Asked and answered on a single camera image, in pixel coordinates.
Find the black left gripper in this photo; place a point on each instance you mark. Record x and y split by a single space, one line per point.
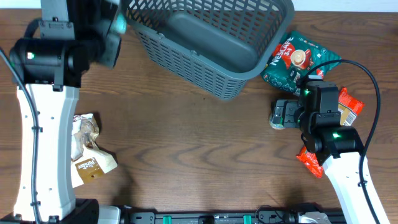
112 58

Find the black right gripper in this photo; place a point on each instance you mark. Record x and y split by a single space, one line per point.
290 107

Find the green Nescafe coffee bag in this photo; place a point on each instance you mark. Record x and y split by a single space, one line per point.
292 59

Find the small teal wipes packet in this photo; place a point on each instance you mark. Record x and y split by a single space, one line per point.
119 25

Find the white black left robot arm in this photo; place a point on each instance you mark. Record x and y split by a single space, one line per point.
47 65

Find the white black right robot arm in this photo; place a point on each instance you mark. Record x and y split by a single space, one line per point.
339 149

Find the green lidded small jar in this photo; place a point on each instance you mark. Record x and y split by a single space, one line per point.
276 118

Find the red snack packet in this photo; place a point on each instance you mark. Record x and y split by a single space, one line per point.
310 162

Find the orange snack packet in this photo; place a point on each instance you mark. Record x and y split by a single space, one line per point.
349 107

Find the grey plastic slotted basket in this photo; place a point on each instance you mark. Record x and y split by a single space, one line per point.
217 45

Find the white brown bread bag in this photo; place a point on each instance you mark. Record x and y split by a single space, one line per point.
88 161

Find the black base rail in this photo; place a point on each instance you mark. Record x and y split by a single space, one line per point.
265 214

